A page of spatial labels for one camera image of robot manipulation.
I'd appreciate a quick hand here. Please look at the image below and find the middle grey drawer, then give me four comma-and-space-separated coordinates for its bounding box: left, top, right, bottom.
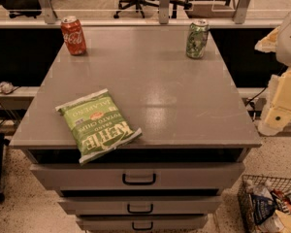
58, 196, 221, 216

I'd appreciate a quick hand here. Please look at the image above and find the green soda can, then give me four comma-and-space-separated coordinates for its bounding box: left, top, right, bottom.
186, 19, 210, 59

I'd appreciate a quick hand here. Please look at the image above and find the red snack bag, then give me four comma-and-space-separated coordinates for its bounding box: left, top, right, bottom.
271, 189, 291, 216

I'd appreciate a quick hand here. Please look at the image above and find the red Coca-Cola can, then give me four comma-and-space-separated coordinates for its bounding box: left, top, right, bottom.
61, 16, 86, 55

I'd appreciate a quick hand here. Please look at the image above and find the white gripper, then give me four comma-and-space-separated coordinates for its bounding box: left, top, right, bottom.
254, 26, 291, 136

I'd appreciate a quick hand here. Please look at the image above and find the top grey drawer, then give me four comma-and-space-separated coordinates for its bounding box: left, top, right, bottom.
30, 162, 244, 190

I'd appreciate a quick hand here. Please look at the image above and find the wire basket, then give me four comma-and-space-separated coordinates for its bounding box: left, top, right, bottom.
238, 175, 291, 233

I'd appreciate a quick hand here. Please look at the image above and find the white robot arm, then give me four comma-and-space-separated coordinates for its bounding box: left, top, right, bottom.
254, 12, 291, 136

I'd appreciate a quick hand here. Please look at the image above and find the black cable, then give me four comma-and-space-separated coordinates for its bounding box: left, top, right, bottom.
244, 69, 287, 108

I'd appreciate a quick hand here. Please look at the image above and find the grey drawer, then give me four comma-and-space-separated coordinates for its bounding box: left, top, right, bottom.
30, 162, 244, 190
58, 196, 221, 216
76, 215, 208, 231

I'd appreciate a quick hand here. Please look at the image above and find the yellow snack bag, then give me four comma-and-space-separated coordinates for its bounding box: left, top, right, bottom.
275, 211, 291, 233

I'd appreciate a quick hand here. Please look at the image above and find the grey drawer cabinet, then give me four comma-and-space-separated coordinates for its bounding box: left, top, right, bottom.
9, 25, 263, 233

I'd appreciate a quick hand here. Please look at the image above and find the bottom grey drawer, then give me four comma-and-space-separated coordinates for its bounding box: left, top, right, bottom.
76, 215, 208, 231

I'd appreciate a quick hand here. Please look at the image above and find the green Kettle chips bag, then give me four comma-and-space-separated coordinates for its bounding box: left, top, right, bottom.
55, 88, 142, 165

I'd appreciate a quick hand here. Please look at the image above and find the metal glass railing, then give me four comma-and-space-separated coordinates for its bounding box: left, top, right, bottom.
0, 0, 291, 27

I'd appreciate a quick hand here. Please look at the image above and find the dark blue snack bag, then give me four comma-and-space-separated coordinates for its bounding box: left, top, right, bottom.
251, 195, 276, 225

